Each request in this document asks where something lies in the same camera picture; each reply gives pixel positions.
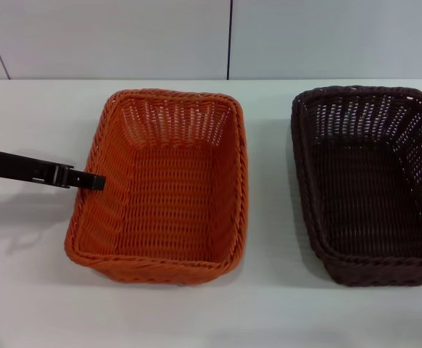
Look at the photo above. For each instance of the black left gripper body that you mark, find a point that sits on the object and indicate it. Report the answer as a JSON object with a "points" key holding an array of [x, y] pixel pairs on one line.
{"points": [[22, 166]]}

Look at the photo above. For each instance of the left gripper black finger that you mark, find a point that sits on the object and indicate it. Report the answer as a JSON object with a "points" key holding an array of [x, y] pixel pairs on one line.
{"points": [[91, 182]]}

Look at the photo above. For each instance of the orange woven plastic basket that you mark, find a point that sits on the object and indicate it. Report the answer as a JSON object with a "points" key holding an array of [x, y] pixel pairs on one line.
{"points": [[167, 203]]}

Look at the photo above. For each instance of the dark brown woven basket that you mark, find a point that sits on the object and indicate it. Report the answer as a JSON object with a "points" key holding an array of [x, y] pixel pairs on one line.
{"points": [[367, 203]]}

